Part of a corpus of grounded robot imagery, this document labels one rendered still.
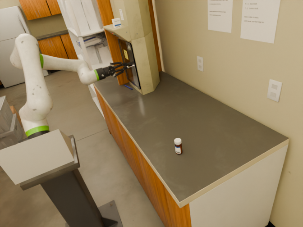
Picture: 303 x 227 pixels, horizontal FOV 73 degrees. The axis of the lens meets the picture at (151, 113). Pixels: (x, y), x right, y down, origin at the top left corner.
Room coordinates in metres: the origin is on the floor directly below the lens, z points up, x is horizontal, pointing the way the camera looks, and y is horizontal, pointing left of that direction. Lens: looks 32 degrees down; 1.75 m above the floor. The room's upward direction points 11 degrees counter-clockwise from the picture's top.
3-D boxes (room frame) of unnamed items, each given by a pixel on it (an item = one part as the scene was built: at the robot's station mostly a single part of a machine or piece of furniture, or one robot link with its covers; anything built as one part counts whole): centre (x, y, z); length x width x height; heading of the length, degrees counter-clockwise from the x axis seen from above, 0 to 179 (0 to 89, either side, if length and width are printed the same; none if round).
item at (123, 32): (1.75, 0.15, 1.46); 0.32 x 0.11 x 0.10; 21
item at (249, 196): (1.63, -0.02, 0.45); 2.05 x 0.67 x 0.90; 21
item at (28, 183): (1.02, 0.68, 0.92); 0.32 x 0.32 x 0.04; 18
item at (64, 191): (1.02, 0.68, 0.45); 0.48 x 0.48 x 0.90; 18
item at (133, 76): (1.76, 0.11, 1.19); 0.30 x 0.01 x 0.40; 21
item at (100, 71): (1.62, 0.34, 1.20); 0.12 x 0.06 x 0.09; 21
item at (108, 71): (1.65, 0.27, 1.20); 0.09 x 0.07 x 0.08; 111
